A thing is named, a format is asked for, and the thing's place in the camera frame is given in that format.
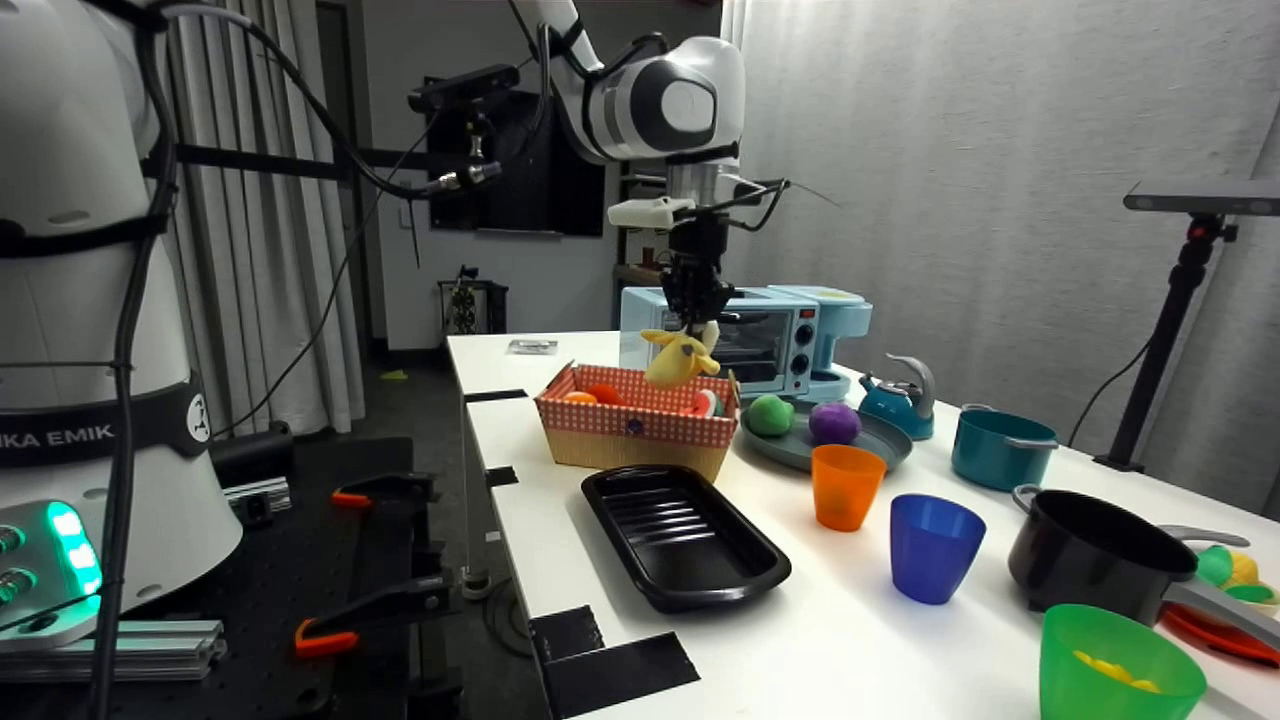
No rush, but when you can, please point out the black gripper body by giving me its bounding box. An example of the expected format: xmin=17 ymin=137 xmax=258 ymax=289
xmin=668 ymin=211 xmax=735 ymax=294

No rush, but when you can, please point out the yellow banana plush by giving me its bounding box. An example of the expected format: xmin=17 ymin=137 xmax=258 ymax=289
xmin=641 ymin=316 xmax=727 ymax=393

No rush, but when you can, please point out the orange red peach plush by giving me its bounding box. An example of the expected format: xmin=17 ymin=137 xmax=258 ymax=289
xmin=557 ymin=379 xmax=634 ymax=408

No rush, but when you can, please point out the dark grey plate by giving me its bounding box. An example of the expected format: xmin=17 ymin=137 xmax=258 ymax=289
xmin=732 ymin=406 xmax=918 ymax=475

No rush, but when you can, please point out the red toy plate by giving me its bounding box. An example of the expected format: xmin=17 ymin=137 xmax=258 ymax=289
xmin=1156 ymin=596 xmax=1280 ymax=672

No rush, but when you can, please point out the light blue toy oven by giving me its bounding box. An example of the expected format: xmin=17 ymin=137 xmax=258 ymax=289
xmin=615 ymin=279 xmax=876 ymax=408

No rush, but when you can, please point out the green ball plush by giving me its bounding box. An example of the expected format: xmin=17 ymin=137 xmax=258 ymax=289
xmin=739 ymin=393 xmax=800 ymax=442

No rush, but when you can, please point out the purple ball plush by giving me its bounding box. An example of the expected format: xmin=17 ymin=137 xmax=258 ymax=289
xmin=803 ymin=399 xmax=864 ymax=448

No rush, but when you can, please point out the teal toy sink faucet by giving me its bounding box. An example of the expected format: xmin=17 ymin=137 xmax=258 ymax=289
xmin=858 ymin=352 xmax=942 ymax=445

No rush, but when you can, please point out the small black floor device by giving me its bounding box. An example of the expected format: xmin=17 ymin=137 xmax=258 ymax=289
xmin=437 ymin=265 xmax=511 ymax=335

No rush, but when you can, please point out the orange plastic cup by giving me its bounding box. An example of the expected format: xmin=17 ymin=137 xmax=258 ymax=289
xmin=807 ymin=442 xmax=892 ymax=537

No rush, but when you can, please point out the black plastic tray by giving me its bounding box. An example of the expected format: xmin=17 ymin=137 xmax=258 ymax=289
xmin=575 ymin=459 xmax=798 ymax=616

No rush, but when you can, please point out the teal toy pot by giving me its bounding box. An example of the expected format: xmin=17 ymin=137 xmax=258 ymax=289
xmin=950 ymin=406 xmax=1063 ymax=498

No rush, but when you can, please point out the blue plastic cup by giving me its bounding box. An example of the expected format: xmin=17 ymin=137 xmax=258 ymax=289
xmin=890 ymin=493 xmax=994 ymax=610

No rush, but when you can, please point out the large black tape patch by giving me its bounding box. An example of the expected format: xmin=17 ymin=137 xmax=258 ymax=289
xmin=542 ymin=631 xmax=703 ymax=720

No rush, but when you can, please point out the orange black clamp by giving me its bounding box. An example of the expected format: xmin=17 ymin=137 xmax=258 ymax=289
xmin=328 ymin=472 xmax=437 ymax=537
xmin=292 ymin=574 xmax=452 ymax=666

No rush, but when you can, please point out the black horizontal bar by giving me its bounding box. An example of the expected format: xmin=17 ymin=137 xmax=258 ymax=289
xmin=171 ymin=142 xmax=444 ymax=182

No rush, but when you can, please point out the black toy pot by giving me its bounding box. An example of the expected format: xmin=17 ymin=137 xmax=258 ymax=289
xmin=1004 ymin=486 xmax=1199 ymax=630

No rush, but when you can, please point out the black tripod stand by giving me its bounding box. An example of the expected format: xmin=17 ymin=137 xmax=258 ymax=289
xmin=1102 ymin=211 xmax=1236 ymax=472

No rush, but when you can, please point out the black flat bar on stand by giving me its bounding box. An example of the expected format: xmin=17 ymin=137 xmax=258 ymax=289
xmin=1119 ymin=177 xmax=1280 ymax=220

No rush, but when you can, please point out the green plastic cup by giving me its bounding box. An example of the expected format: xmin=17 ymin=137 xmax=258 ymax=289
xmin=1037 ymin=599 xmax=1211 ymax=720

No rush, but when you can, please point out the green yellow toy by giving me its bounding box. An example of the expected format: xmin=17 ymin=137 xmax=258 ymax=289
xmin=1194 ymin=542 xmax=1280 ymax=610

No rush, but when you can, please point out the grey toy knife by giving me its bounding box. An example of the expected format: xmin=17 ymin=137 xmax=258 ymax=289
xmin=1168 ymin=575 xmax=1280 ymax=652

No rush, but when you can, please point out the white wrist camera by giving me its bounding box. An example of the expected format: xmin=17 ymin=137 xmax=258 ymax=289
xmin=604 ymin=197 xmax=711 ymax=234

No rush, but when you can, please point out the black wall monitor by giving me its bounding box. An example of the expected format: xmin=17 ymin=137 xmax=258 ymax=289
xmin=428 ymin=92 xmax=614 ymax=241

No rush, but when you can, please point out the black cable with metal connector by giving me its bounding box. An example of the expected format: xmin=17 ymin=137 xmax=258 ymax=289
xmin=163 ymin=0 xmax=515 ymax=204

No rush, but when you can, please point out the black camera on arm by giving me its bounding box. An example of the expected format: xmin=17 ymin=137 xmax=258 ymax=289
xmin=404 ymin=63 xmax=530 ymax=137

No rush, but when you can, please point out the thick black cable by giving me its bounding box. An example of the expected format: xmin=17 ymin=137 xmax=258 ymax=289
xmin=82 ymin=0 xmax=184 ymax=720

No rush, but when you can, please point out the aluminium profile rail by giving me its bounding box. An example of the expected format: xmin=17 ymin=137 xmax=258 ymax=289
xmin=0 ymin=616 xmax=231 ymax=688

